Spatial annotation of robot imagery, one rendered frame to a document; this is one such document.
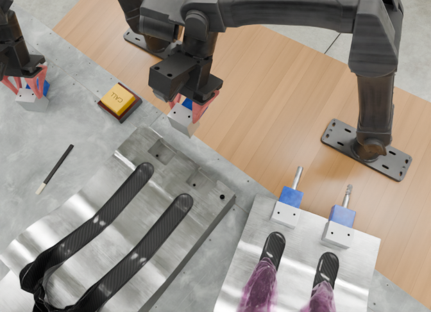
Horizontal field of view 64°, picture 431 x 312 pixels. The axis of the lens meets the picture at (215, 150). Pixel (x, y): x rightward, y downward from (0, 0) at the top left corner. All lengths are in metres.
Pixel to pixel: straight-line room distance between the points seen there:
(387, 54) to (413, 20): 1.80
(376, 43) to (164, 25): 0.32
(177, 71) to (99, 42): 0.52
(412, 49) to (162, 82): 1.78
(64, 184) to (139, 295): 0.34
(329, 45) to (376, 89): 1.45
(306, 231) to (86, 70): 0.69
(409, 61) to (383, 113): 1.46
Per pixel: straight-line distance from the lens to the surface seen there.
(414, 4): 2.40
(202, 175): 0.75
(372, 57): 0.52
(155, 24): 0.60
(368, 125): 0.72
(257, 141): 0.84
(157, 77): 0.56
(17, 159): 0.97
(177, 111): 0.70
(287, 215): 0.71
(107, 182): 0.76
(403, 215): 0.87
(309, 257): 0.74
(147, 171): 0.74
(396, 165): 0.89
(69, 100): 0.99
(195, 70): 0.60
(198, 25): 0.53
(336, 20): 0.50
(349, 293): 0.75
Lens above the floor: 1.57
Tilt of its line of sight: 69 degrees down
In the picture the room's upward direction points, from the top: 7 degrees counter-clockwise
